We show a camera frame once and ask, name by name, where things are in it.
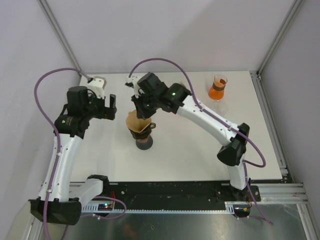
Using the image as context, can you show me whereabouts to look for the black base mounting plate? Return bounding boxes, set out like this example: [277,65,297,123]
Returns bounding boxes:
[93,181,261,209]

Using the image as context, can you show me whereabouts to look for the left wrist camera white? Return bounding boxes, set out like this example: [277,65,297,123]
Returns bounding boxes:
[87,76,107,99]

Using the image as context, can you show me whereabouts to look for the grey carafe with red rim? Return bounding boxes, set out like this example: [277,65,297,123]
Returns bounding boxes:
[135,135,154,151]

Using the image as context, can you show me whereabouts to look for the brown paper coffee filter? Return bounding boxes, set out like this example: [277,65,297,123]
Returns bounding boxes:
[125,110,152,133]

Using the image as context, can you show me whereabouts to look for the olive green plastic dripper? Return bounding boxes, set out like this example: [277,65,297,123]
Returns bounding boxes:
[129,122,156,140]

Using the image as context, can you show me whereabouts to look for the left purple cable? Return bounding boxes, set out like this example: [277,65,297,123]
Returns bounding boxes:
[33,67,127,240]

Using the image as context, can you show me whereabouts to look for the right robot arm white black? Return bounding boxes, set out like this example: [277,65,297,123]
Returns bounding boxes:
[125,72,250,201]

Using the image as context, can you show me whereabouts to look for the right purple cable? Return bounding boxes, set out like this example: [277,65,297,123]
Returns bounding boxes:
[128,57,274,225]

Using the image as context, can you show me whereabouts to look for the aluminium frame post left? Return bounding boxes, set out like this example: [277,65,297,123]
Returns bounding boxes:
[37,0,81,70]

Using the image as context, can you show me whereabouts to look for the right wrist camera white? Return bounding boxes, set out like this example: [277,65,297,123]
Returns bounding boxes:
[125,76,140,98]

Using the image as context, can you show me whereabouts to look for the aluminium frame post right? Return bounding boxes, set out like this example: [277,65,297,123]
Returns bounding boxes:
[256,0,305,76]

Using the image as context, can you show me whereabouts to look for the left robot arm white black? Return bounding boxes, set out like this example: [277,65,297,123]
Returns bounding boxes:
[30,86,117,226]

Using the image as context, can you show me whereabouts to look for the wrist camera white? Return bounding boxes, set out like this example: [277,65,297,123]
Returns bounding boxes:
[87,76,107,99]
[125,76,140,98]

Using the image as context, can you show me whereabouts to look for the aluminium frame rail right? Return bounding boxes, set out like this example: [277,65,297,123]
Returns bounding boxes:
[249,71,309,205]

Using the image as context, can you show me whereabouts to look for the aluminium frame post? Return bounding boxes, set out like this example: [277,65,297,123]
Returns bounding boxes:
[37,0,81,70]
[256,0,305,76]

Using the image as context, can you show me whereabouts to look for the grey slotted cable duct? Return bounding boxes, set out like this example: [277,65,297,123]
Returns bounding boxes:
[81,201,251,216]

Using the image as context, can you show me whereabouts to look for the glass beaker with orange contents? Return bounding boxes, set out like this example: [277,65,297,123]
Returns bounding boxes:
[208,74,228,101]

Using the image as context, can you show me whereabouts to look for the clear plastic dripper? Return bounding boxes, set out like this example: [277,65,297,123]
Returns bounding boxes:
[212,100,229,117]

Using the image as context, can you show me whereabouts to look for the purple cable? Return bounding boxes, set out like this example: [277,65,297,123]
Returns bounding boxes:
[33,67,127,240]
[128,57,274,225]

